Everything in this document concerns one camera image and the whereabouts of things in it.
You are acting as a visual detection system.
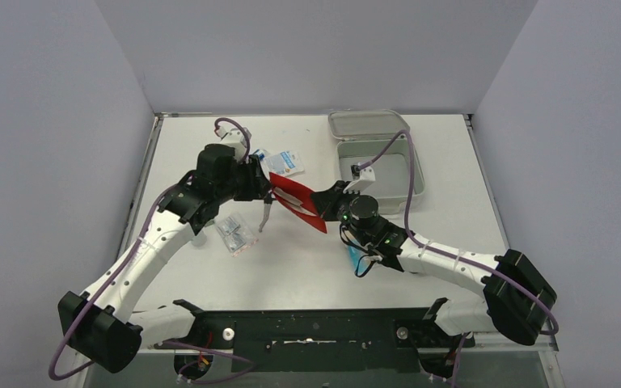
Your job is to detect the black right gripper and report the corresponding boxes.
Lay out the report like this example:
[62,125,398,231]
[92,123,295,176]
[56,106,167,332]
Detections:
[312,180,373,247]

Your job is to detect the red first aid pouch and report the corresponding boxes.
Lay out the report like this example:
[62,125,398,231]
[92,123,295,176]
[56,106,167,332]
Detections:
[269,173,327,234]

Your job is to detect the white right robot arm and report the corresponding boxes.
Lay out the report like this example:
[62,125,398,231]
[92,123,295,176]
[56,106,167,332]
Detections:
[310,181,558,347]

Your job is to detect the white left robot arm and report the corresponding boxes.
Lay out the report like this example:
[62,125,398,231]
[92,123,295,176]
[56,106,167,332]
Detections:
[54,144,272,373]

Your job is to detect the small white blue tube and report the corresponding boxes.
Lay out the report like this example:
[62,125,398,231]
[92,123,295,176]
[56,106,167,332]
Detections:
[252,149,268,164]

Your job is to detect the blue mask packet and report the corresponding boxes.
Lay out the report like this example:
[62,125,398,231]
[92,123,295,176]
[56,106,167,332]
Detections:
[347,246,365,273]

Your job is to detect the white blue label packet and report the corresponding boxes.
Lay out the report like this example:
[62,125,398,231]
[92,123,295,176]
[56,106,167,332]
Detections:
[263,150,305,177]

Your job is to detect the clear bag of wipes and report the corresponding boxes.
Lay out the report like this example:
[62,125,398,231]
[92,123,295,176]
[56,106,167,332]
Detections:
[215,213,258,256]

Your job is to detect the white plastic bottle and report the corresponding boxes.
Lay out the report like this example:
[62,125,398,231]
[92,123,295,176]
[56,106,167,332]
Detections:
[191,230,208,248]

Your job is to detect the grey open storage box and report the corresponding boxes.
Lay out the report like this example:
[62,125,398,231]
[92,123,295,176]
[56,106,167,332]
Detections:
[328,109,425,215]

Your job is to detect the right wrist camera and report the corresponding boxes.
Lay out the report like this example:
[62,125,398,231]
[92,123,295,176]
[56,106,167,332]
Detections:
[344,165,376,194]

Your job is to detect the black handled scissors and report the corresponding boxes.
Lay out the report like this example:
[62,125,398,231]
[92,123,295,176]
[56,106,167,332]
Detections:
[258,196,274,233]

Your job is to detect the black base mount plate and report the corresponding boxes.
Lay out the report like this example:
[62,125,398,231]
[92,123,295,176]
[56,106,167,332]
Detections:
[179,300,474,377]

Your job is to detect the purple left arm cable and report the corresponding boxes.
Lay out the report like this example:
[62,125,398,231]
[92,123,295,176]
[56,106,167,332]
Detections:
[48,116,251,382]

